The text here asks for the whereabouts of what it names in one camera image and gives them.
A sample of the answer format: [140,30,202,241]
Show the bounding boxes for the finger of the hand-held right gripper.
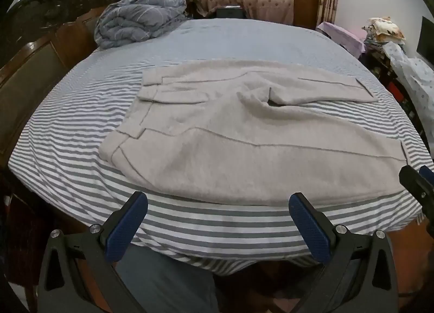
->
[398,165,434,222]
[419,165,434,187]

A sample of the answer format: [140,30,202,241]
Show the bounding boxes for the beige pants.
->
[99,60,412,206]

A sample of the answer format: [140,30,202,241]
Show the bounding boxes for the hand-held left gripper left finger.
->
[37,191,150,313]

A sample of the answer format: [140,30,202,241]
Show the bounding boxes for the light blue plastic cover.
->
[383,42,434,140]

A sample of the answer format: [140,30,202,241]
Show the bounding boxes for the black box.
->
[216,6,245,19]

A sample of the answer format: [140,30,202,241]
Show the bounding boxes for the black monitor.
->
[416,16,434,63]

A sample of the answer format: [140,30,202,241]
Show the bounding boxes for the person's grey trousers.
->
[115,252,221,313]

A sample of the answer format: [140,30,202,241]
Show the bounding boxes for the blue-grey duvet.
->
[94,0,190,50]

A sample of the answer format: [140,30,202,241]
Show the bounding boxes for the bed with grey striped sheet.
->
[7,17,434,278]

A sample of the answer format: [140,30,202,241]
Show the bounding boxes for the dark wooden headboard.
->
[0,0,133,168]

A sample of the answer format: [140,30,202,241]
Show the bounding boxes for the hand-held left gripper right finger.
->
[288,193,399,313]

